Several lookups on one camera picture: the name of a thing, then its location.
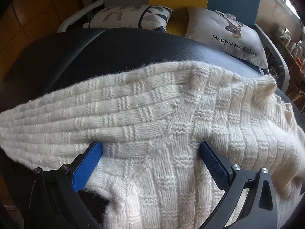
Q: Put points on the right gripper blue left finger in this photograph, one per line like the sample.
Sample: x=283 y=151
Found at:
x=73 y=179

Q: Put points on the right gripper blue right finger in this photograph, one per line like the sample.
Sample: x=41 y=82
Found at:
x=227 y=179

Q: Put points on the cream knitted sweater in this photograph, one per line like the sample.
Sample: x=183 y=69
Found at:
x=151 y=122

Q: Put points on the wooden side table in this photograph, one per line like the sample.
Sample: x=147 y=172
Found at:
x=293 y=56

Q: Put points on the grey deer print pillow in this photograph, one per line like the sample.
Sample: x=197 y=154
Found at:
x=223 y=32

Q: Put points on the triangle pattern pillow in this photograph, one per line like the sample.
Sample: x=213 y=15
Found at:
x=148 y=17

